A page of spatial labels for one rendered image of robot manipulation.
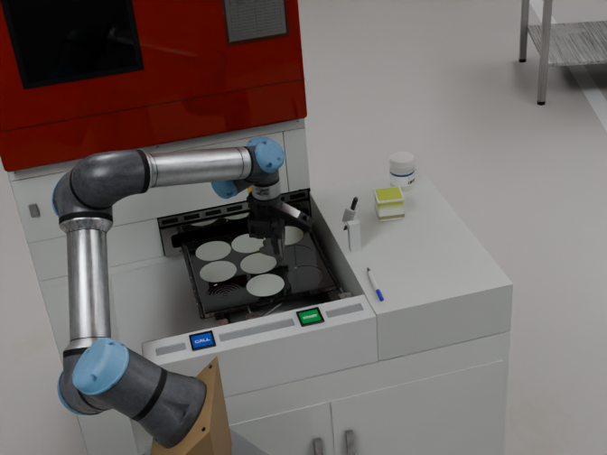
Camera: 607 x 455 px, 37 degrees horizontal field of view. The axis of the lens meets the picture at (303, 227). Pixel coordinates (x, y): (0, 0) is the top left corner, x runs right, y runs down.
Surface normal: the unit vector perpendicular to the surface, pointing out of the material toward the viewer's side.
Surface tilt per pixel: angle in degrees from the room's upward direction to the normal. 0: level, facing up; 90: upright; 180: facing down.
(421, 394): 90
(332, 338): 90
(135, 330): 0
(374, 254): 0
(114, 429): 90
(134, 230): 90
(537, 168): 0
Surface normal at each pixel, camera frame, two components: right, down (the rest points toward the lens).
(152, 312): -0.07, -0.84
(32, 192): 0.25, 0.50
